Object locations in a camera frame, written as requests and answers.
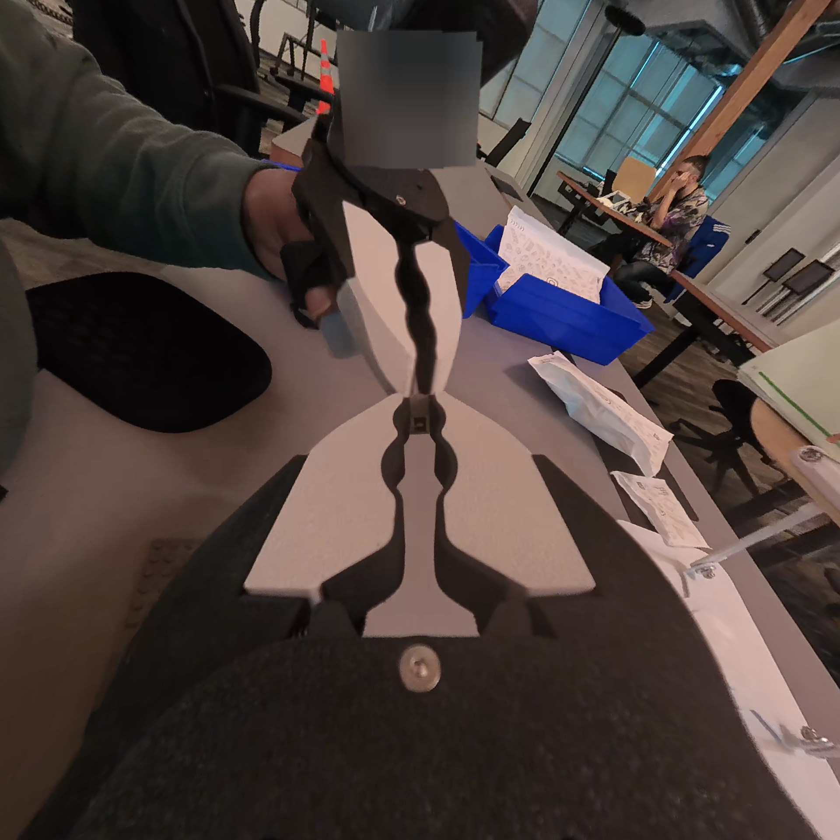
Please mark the printed white paper bag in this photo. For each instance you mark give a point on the printed white paper bag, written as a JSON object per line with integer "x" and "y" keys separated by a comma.
{"x": 551, "y": 256}

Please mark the metal bracket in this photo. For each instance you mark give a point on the metal bracket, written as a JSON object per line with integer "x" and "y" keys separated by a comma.
{"x": 814, "y": 738}
{"x": 741, "y": 541}

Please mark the round wooden table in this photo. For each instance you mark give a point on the round wooden table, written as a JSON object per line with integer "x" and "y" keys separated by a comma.
{"x": 778, "y": 439}

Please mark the grey toy brick build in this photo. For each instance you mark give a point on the grey toy brick build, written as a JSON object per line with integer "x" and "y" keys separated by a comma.
{"x": 161, "y": 571}

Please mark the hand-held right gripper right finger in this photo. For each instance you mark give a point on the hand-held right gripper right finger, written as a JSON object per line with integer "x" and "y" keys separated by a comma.
{"x": 518, "y": 512}

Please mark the orange traffic cone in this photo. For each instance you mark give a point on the orange traffic cone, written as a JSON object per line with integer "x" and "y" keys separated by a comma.
{"x": 325, "y": 79}

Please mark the window wall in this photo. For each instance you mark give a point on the window wall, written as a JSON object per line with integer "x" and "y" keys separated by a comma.
{"x": 656, "y": 111}

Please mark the blue chair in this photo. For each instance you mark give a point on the blue chair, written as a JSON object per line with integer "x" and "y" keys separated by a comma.
{"x": 712, "y": 243}

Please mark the black floor lamp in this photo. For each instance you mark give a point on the black floor lamp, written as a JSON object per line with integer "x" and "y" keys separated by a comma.
{"x": 623, "y": 19}

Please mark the white desk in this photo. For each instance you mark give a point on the white desk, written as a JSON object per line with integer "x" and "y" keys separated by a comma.
{"x": 512, "y": 407}

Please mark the black office chair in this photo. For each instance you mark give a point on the black office chair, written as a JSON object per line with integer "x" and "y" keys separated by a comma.
{"x": 197, "y": 65}

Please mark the pale green board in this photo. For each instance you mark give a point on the pale green board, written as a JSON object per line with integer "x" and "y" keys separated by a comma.
{"x": 800, "y": 374}

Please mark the white rounded board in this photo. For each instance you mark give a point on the white rounded board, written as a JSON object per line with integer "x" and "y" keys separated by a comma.
{"x": 754, "y": 643}

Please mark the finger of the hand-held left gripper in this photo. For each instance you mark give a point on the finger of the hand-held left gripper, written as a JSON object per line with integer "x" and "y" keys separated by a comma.
{"x": 374, "y": 295}
{"x": 445, "y": 308}

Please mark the black stool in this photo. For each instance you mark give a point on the black stool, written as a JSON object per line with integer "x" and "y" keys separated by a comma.
{"x": 732, "y": 400}

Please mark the small black framed sign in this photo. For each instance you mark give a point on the small black framed sign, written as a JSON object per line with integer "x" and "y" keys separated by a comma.
{"x": 784, "y": 262}
{"x": 814, "y": 275}

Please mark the wooden post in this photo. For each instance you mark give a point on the wooden post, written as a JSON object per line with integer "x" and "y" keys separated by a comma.
{"x": 741, "y": 85}

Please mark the person's left hand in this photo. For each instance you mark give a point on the person's left hand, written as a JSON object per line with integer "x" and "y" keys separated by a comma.
{"x": 272, "y": 216}

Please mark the blue plastic bin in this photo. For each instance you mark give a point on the blue plastic bin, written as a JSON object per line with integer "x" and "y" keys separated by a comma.
{"x": 564, "y": 321}
{"x": 482, "y": 262}

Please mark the person's left forearm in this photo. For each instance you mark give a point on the person's left forearm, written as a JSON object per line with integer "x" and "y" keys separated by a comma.
{"x": 131, "y": 151}

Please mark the small dark grey toy brick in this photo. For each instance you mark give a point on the small dark grey toy brick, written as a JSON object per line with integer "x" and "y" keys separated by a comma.
{"x": 420, "y": 417}

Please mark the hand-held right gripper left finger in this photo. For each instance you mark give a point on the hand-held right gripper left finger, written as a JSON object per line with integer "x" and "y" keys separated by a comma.
{"x": 321, "y": 512}

